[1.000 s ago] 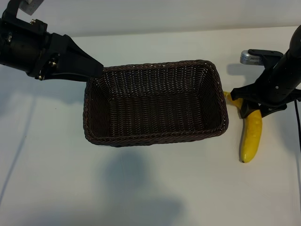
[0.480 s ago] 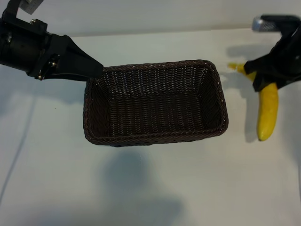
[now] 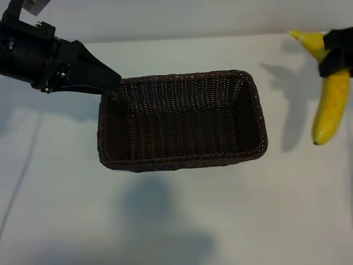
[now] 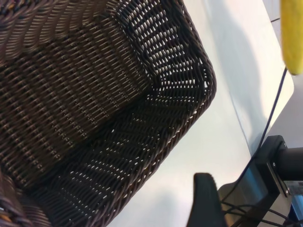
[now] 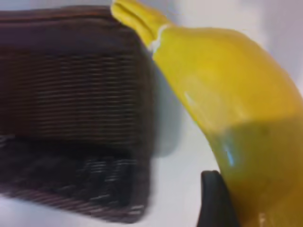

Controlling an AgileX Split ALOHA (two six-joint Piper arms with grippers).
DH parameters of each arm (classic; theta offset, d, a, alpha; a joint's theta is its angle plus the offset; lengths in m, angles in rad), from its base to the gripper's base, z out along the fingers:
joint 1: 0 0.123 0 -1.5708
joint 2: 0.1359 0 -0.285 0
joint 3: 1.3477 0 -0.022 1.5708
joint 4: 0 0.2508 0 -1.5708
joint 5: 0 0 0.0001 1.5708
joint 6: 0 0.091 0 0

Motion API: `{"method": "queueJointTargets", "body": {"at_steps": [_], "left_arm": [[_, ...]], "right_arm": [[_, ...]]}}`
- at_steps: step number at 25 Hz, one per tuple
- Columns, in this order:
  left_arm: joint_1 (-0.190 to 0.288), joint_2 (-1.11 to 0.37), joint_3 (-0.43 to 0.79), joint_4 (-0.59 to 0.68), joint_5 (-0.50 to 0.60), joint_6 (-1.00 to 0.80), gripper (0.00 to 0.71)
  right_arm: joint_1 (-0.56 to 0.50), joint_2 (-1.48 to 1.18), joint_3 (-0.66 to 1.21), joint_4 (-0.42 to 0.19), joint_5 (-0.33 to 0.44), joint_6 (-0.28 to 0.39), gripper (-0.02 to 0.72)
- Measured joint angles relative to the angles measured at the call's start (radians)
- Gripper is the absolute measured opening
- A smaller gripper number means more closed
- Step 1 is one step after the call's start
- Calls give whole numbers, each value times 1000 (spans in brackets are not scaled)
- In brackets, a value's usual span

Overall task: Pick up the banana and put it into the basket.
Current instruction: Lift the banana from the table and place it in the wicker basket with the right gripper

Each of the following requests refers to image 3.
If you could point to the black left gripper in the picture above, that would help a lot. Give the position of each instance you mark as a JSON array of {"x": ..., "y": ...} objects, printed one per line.
[{"x": 24, "y": 55}]

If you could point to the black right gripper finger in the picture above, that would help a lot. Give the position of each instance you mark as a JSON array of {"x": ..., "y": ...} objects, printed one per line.
[
  {"x": 335, "y": 63},
  {"x": 340, "y": 38}
]

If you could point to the yellow banana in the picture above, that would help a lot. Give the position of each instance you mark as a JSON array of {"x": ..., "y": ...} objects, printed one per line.
[{"x": 331, "y": 110}]

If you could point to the dark brown wicker basket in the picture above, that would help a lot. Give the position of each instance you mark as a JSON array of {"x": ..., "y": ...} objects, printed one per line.
[{"x": 179, "y": 124}]

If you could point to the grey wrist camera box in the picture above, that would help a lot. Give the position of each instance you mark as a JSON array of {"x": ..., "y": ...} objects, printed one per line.
[{"x": 33, "y": 5}]

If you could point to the black camera bracket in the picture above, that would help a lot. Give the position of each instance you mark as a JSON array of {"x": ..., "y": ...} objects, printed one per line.
[{"x": 7, "y": 12}]

